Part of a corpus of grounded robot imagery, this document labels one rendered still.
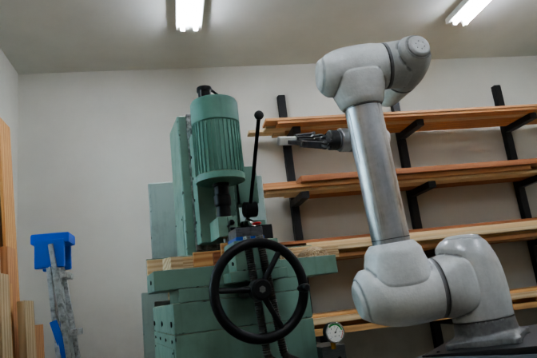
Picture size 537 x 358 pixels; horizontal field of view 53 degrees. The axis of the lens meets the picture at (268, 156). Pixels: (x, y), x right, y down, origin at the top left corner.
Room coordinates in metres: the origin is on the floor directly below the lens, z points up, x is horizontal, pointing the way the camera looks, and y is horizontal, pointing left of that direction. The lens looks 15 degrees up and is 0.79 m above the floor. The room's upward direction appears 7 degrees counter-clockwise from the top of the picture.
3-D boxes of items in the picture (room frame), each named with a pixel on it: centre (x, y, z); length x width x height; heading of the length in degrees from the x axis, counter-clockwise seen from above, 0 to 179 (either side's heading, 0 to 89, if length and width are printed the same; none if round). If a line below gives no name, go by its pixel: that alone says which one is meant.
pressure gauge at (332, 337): (1.75, -0.14, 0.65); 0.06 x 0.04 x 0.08; 109
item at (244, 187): (2.11, 0.11, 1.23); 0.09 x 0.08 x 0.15; 19
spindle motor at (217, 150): (1.86, 0.18, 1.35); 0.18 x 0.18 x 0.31
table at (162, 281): (1.77, 0.12, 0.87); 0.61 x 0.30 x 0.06; 109
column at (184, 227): (2.13, 0.28, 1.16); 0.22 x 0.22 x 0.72; 19
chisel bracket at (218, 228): (1.88, 0.18, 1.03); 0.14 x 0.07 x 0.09; 19
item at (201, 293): (1.80, 0.16, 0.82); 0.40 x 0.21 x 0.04; 109
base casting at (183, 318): (1.97, 0.22, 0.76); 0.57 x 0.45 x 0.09; 19
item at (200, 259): (1.82, 0.17, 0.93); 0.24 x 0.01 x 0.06; 109
